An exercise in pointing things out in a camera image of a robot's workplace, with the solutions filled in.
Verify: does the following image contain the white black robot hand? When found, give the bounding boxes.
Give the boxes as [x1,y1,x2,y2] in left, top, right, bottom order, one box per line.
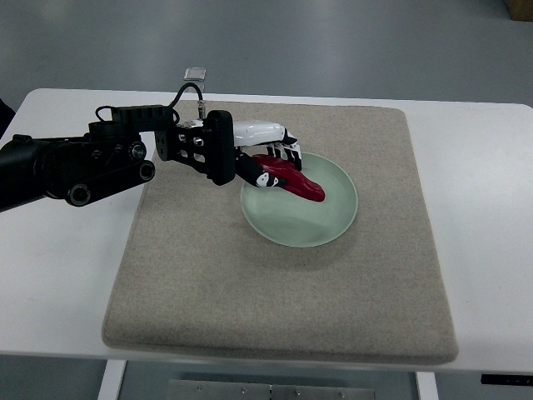
[202,110,302,188]

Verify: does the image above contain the red pepper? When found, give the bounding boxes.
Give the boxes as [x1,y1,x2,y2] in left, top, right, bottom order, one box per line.
[252,154,326,203]

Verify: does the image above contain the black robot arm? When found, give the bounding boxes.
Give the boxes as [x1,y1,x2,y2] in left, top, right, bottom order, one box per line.
[1,82,202,211]

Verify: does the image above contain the pale green plate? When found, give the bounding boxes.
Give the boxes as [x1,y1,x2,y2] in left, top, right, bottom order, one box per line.
[241,153,358,248]

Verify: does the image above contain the clear plastic floor marker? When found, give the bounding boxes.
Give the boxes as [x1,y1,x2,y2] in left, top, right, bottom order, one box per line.
[183,67,207,93]

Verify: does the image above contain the beige felt mat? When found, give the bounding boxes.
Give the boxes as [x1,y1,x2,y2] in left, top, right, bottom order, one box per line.
[102,102,458,365]

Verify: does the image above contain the white table leg left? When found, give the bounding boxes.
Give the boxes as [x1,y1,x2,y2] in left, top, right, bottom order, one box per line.
[97,360,127,400]

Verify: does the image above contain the white table leg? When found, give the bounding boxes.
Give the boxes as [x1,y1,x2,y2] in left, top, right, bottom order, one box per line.
[415,372,439,400]
[97,360,127,400]

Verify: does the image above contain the cardboard box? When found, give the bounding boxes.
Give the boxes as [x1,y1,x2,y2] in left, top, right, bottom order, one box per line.
[504,0,533,22]

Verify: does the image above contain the white table leg right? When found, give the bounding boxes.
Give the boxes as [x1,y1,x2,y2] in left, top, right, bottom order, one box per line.
[415,372,439,400]

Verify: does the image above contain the black table control panel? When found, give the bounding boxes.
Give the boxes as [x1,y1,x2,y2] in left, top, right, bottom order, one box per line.
[481,373,533,387]

